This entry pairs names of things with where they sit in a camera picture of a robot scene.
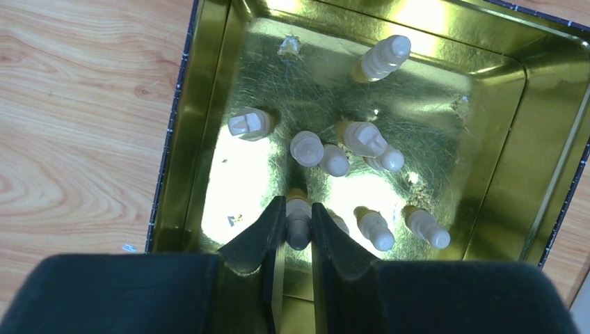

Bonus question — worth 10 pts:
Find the white piece tin top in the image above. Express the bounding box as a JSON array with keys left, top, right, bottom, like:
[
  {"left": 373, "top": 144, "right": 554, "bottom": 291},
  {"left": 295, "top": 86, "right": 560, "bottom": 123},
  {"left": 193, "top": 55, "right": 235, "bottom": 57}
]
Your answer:
[{"left": 353, "top": 35, "right": 411, "bottom": 82}]

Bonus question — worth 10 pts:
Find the white pawn tin centre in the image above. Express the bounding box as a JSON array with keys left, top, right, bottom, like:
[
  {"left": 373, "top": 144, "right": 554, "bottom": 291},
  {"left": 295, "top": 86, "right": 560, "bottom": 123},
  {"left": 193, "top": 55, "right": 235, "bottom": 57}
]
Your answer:
[{"left": 289, "top": 131, "right": 350, "bottom": 177}]

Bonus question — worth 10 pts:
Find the white rook in tin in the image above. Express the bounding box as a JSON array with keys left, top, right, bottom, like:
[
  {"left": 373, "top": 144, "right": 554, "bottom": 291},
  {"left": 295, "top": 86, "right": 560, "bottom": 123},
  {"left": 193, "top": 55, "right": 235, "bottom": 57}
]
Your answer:
[{"left": 228, "top": 107, "right": 276, "bottom": 141}]

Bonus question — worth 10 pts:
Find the white pawn tin right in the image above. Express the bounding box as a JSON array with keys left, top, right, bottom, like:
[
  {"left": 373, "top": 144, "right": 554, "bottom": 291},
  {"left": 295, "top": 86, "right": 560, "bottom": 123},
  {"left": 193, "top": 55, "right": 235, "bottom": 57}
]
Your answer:
[{"left": 404, "top": 205, "right": 451, "bottom": 249}]

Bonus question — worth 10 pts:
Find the white pawn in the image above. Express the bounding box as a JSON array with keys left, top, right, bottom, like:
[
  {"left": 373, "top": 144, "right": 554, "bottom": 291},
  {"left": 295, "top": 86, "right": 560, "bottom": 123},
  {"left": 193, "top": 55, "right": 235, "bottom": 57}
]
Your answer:
[{"left": 286, "top": 189, "right": 312, "bottom": 251}]

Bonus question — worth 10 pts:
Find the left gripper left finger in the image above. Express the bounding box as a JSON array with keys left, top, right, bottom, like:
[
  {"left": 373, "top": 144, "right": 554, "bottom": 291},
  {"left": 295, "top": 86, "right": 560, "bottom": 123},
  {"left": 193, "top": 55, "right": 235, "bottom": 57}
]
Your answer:
[{"left": 1, "top": 196, "right": 286, "bottom": 333}]

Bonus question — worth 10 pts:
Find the white pawn tin lower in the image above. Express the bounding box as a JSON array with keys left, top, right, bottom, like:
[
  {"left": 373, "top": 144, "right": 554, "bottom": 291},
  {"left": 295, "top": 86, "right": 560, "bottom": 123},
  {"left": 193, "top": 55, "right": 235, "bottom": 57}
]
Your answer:
[{"left": 354, "top": 207, "right": 395, "bottom": 252}]

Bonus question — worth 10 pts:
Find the gold metal tin box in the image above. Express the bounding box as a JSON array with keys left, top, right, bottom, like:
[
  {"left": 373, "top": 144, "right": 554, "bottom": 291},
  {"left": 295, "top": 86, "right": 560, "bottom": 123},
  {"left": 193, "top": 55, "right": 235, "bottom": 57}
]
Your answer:
[{"left": 146, "top": 1, "right": 589, "bottom": 333}]

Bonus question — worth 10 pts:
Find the white pawn tin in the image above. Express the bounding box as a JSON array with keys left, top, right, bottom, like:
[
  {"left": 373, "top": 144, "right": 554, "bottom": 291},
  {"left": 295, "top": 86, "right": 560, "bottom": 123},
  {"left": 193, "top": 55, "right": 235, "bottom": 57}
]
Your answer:
[
  {"left": 289, "top": 131, "right": 350, "bottom": 177},
  {"left": 404, "top": 205, "right": 451, "bottom": 249},
  {"left": 354, "top": 207, "right": 395, "bottom": 252}
]

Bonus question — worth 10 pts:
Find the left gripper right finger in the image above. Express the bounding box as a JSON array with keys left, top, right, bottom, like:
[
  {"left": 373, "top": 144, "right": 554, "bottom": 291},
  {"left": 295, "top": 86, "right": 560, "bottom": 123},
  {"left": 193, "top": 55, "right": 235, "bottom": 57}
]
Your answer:
[{"left": 311, "top": 203, "right": 577, "bottom": 333}]

